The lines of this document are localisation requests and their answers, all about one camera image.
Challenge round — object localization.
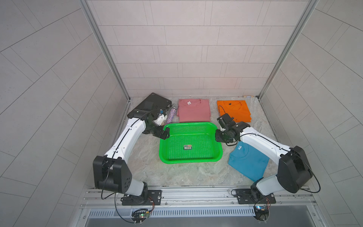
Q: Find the green plastic basket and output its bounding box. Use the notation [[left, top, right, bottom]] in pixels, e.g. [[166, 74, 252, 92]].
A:
[[159, 122, 223, 164]]

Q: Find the blue t-shirt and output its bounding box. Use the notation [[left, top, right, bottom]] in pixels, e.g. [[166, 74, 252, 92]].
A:
[[228, 142, 269, 182]]

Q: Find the pink t-shirt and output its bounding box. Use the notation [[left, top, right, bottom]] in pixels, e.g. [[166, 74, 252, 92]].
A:
[[177, 99, 211, 123]]

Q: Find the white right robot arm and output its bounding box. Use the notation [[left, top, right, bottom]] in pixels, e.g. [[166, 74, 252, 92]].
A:
[[216, 113, 314, 201]]

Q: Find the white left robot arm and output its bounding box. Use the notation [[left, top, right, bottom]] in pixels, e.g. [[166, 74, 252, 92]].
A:
[[93, 109, 170, 197]]

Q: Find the orange folded t-shirt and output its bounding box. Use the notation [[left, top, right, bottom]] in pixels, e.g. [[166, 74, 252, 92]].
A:
[[217, 100, 252, 123]]

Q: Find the sticker label in basket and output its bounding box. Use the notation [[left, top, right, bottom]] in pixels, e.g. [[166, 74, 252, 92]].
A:
[[183, 145, 192, 150]]

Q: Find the black ribbed hard case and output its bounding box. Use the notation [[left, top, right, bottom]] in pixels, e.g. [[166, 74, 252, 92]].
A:
[[127, 93, 172, 121]]

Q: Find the right circuit board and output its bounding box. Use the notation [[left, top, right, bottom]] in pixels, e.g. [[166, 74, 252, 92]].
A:
[[253, 206, 270, 222]]

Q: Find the circuit board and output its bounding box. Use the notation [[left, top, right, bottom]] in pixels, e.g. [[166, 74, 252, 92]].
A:
[[253, 206, 270, 222], [131, 209, 151, 224]]

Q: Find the left circuit board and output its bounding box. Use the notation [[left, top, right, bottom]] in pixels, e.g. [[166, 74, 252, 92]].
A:
[[131, 209, 151, 224]]

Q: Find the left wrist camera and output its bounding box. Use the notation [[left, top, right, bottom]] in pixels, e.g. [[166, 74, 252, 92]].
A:
[[154, 114, 167, 126]]

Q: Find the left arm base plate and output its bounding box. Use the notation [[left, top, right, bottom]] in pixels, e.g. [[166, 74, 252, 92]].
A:
[[121, 190, 162, 206]]

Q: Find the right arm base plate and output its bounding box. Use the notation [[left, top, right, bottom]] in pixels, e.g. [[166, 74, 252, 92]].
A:
[[231, 188, 276, 204]]

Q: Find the aluminium rail frame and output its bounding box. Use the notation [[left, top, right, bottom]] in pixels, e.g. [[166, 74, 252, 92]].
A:
[[79, 186, 319, 221]]

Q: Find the left aluminium corner post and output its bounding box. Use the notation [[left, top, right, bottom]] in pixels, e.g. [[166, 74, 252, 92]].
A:
[[79, 0, 131, 103]]

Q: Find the aluminium corner post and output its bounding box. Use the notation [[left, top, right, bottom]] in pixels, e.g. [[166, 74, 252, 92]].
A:
[[79, 0, 131, 103], [258, 0, 319, 101]]

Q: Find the right aluminium corner post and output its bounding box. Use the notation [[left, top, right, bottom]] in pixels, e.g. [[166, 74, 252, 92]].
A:
[[258, 0, 319, 101]]

